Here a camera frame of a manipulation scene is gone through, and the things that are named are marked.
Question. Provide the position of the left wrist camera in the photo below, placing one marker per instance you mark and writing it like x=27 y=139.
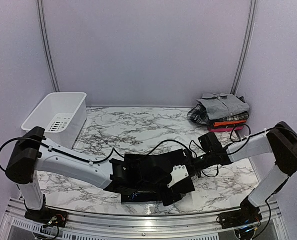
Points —
x=156 y=169

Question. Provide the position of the black white plaid shirt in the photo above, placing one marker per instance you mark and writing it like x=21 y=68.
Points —
x=199 y=115

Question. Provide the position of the aluminium wall post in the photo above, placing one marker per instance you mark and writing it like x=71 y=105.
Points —
x=250 y=26
x=46 y=46

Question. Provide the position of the orange folded garment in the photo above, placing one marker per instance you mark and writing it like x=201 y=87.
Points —
x=228 y=123

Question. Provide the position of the pink folded garment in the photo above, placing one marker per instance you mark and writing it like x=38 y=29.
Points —
x=227 y=128

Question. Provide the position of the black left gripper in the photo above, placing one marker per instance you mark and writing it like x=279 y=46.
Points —
x=165 y=197

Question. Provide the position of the aluminium front frame rail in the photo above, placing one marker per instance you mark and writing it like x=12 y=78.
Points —
x=97 y=226

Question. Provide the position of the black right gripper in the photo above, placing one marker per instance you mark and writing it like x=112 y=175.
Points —
x=191 y=168

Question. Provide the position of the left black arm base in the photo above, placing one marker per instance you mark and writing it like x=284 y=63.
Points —
x=48 y=217

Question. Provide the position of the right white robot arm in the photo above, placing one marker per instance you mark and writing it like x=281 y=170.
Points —
x=277 y=144

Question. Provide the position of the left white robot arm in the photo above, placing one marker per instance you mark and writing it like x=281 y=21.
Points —
x=34 y=153

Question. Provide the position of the right aluminium wall post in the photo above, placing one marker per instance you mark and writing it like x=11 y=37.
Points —
x=250 y=26

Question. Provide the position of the grey button-up shirt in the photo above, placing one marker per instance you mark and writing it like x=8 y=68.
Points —
x=219 y=106

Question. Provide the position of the black garment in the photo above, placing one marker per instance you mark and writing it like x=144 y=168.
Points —
x=179 y=158

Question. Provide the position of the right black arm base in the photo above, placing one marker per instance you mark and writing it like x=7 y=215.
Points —
x=248 y=214

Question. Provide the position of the white plastic laundry bin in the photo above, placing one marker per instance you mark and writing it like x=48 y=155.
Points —
x=62 y=115

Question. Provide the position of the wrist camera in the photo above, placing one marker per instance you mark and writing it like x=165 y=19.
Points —
x=156 y=169
x=210 y=143

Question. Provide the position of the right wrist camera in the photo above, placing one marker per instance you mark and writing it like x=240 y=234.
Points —
x=210 y=143

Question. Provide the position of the left aluminium wall post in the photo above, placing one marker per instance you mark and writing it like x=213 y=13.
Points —
x=46 y=46

